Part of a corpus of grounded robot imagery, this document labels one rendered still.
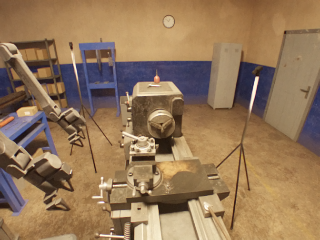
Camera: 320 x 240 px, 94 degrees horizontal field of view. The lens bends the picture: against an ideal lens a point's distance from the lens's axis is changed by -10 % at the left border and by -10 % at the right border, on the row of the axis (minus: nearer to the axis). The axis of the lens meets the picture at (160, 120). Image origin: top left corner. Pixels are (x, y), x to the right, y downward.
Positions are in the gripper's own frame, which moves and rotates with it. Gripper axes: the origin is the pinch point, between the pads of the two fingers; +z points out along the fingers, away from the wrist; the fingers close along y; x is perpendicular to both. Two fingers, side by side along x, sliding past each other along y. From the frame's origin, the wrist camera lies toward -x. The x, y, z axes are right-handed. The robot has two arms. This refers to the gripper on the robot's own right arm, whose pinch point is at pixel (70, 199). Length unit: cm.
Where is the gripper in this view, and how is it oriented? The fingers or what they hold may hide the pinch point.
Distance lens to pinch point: 79.9
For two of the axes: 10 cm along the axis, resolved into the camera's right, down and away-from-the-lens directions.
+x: -8.3, 5.5, 0.0
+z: 4.8, 7.3, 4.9
